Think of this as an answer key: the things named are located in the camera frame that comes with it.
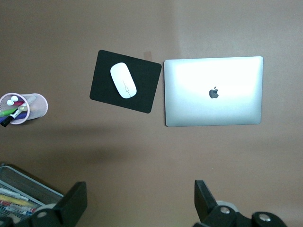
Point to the yellow pen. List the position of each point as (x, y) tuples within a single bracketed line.
[(14, 199)]

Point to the black mouse pad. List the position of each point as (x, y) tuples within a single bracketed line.
[(101, 89)]

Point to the grey metal mesh tray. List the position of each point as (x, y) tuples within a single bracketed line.
[(28, 182)]

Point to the purple marker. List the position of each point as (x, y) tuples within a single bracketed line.
[(21, 116)]

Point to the silver laptop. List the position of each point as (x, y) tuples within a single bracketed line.
[(213, 108)]

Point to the red pen white cap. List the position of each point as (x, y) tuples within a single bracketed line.
[(10, 102)]

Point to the white computer mouse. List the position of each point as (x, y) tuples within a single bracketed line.
[(123, 80)]

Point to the pink mesh pen cup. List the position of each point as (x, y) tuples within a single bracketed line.
[(40, 106)]

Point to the white marker black cap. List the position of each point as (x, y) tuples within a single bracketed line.
[(6, 121)]

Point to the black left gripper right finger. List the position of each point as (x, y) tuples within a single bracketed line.
[(206, 205)]

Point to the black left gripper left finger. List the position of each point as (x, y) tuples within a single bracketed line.
[(73, 201)]

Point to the green marker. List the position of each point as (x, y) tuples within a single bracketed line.
[(9, 112)]

